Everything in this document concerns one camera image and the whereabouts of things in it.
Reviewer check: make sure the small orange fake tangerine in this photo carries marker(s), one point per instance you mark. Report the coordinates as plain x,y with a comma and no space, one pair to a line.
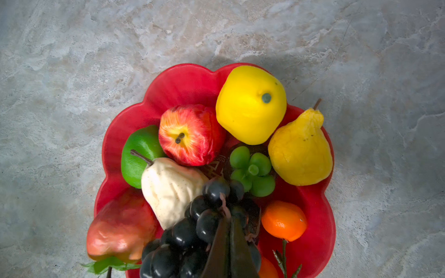
267,269

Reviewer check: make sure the red flower-shaped fruit bowl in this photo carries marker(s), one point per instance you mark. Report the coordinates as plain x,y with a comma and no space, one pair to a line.
185,84

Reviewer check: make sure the dark maroon fake fruit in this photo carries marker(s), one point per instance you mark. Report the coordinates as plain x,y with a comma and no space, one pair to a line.
251,166

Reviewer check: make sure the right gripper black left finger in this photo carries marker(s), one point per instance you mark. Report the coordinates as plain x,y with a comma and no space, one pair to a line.
218,262

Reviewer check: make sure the large yellow fake lemon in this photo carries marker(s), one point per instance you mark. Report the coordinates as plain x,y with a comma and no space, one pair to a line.
251,104

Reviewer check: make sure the dark fake grape bunch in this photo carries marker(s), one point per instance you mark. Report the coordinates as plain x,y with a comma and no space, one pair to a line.
183,250

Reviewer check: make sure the small yellow fake lemon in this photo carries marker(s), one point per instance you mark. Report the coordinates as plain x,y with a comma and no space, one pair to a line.
299,152

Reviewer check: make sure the red fake apple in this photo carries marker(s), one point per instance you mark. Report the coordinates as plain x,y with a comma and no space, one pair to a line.
191,134

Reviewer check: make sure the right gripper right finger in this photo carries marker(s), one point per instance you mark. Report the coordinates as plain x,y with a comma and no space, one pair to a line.
241,263

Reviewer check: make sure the red fake mango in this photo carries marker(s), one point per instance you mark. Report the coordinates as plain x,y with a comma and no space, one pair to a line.
119,232

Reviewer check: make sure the cream fake pear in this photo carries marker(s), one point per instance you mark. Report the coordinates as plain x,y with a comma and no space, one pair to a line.
169,187

